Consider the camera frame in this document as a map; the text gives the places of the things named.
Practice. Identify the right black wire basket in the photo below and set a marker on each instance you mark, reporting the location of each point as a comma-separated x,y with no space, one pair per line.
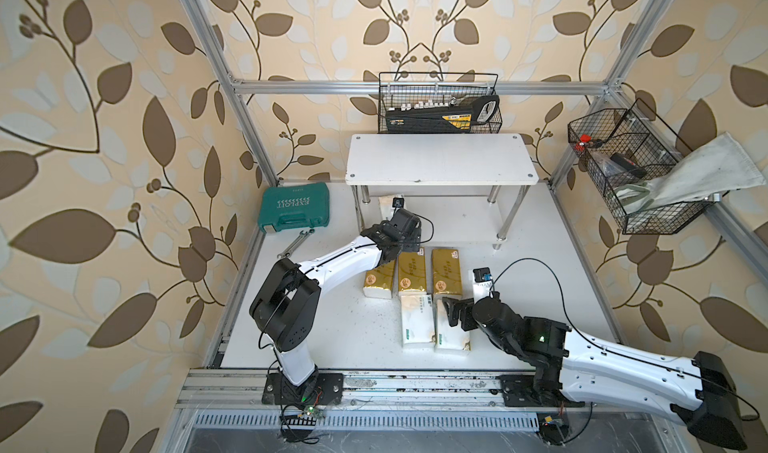
632,153

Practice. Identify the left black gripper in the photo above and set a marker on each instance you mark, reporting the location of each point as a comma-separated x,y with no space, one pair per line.
384,232

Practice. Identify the back black wire basket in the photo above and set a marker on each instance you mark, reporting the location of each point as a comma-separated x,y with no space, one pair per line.
396,88

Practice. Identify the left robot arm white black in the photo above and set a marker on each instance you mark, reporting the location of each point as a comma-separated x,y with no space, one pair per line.
286,304

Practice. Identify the white cloth rag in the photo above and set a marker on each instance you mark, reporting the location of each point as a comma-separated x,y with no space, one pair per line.
718,166

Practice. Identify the aluminium front rail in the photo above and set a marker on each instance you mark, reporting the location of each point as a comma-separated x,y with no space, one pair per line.
408,390

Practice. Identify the gold tissue pack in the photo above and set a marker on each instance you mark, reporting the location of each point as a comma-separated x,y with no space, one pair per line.
411,277
379,282
446,271

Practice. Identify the gold tissue pack right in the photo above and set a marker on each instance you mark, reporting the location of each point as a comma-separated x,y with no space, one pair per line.
446,271

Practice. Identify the gold tissue pack left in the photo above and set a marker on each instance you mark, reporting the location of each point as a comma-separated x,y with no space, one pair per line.
379,282

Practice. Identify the white tissue pack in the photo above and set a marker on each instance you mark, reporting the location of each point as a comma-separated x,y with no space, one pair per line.
386,206
449,339
417,321

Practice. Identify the green tool case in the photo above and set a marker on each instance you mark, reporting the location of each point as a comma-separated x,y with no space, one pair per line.
294,207

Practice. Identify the red-handled tool in basket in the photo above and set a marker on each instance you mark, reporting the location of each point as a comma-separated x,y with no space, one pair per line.
586,142

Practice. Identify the black yellow box in basket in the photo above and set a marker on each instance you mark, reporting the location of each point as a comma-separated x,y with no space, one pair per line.
472,115

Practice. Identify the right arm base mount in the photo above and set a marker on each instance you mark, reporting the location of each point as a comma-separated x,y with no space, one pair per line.
524,390

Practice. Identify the black wire basket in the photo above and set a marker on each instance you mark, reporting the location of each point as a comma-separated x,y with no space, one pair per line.
396,88
632,153

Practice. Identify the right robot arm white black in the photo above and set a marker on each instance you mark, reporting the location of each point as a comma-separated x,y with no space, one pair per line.
697,392

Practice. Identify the white two-tier shelf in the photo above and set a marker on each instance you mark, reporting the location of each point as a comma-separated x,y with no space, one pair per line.
470,185

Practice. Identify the gold tissue pack middle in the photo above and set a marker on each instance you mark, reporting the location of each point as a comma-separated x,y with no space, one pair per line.
411,277

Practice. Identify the silver combination wrench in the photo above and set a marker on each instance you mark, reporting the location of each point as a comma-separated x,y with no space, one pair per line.
296,243

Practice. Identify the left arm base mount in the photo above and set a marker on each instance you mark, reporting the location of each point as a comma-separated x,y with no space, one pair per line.
319,389

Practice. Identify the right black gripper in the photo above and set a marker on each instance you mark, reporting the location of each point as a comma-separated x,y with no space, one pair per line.
467,307

